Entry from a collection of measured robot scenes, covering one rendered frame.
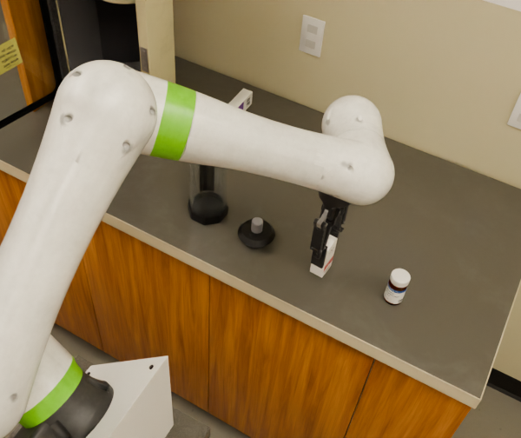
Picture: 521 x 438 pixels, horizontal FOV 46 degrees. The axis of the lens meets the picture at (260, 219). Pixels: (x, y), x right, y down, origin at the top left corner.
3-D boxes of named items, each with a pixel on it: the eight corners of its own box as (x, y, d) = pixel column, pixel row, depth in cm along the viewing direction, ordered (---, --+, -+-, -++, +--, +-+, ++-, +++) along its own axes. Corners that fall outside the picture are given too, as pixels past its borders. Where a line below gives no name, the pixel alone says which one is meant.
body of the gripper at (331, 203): (333, 163, 127) (326, 195, 134) (313, 186, 122) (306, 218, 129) (365, 178, 125) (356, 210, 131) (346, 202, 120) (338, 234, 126)
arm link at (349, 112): (382, 83, 113) (323, 82, 112) (394, 126, 105) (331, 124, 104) (367, 142, 123) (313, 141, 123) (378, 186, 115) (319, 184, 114)
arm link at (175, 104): (53, 137, 85) (73, 49, 83) (60, 131, 97) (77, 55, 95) (181, 169, 90) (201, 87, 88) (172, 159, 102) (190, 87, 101)
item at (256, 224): (250, 220, 157) (251, 202, 152) (280, 235, 154) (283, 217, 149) (230, 242, 151) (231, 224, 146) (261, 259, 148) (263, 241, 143)
